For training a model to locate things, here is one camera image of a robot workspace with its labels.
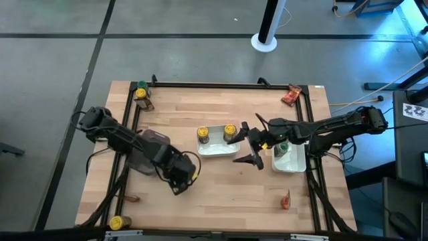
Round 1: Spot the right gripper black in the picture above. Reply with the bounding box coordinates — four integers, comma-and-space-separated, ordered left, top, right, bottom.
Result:
227, 122, 278, 171

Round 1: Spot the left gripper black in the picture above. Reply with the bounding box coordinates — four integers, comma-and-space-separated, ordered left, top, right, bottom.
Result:
160, 144, 197, 197

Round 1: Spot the yellow lid spice jar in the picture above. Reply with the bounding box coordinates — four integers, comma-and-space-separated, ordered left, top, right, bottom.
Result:
223, 123, 237, 143
134, 87, 150, 100
109, 216, 132, 231
197, 126, 211, 145

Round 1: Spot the dark transparent plastic bin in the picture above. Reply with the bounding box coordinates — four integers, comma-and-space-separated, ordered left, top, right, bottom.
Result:
128, 129, 171, 177

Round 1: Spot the taco seasoning packet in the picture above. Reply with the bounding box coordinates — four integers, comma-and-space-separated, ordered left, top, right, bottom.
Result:
134, 97, 155, 112
281, 83, 304, 107
280, 189, 292, 211
116, 194, 140, 204

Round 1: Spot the white plastic bin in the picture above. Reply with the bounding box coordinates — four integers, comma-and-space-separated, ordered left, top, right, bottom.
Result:
196, 125, 241, 159
271, 139, 308, 174

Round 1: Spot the white and black pole stand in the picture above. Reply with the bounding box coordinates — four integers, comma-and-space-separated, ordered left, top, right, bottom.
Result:
250, 0, 288, 54

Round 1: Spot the black desk foot bar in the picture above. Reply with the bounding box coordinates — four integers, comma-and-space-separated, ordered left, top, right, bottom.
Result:
345, 160, 397, 191
363, 65, 428, 92

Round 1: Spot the black desk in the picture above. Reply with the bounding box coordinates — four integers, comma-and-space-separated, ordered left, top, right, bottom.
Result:
393, 89, 428, 188

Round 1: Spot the black side table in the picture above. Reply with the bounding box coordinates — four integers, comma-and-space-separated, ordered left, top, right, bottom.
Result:
382, 176, 428, 240

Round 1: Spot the grey floor object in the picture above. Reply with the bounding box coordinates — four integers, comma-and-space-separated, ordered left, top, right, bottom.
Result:
0, 142, 26, 157

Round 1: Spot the white paper with black marks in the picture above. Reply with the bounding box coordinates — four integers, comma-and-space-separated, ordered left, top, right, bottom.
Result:
403, 102, 428, 122

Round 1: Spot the black computer mouse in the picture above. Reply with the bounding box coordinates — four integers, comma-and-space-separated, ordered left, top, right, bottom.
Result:
389, 212, 419, 240

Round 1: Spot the blue box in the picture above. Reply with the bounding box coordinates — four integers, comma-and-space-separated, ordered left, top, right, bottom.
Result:
350, 0, 405, 17

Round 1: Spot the black aluminium table frame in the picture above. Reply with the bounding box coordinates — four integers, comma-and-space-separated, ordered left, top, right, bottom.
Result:
98, 80, 337, 240

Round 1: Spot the black cable bundle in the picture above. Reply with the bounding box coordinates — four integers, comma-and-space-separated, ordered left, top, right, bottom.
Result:
306, 169, 357, 235
0, 157, 133, 241

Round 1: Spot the silver metal bracket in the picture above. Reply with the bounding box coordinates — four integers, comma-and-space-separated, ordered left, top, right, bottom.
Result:
290, 233, 330, 241
104, 229, 144, 241

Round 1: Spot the thin black cable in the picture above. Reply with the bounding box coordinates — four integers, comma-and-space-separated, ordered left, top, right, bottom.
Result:
85, 147, 113, 177

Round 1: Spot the blue cable bundle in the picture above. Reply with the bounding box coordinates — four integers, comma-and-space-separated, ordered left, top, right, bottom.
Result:
338, 137, 358, 164

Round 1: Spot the beige cable with black plug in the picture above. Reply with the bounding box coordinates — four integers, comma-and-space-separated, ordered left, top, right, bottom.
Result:
329, 95, 385, 107

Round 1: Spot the yellow cable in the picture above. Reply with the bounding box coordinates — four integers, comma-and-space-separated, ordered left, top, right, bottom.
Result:
332, 0, 370, 18

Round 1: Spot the cream cable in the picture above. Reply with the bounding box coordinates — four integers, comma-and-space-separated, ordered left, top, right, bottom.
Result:
330, 56, 428, 114

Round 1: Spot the grey metal desk frame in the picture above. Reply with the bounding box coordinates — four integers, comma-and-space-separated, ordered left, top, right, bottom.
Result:
396, 0, 428, 61

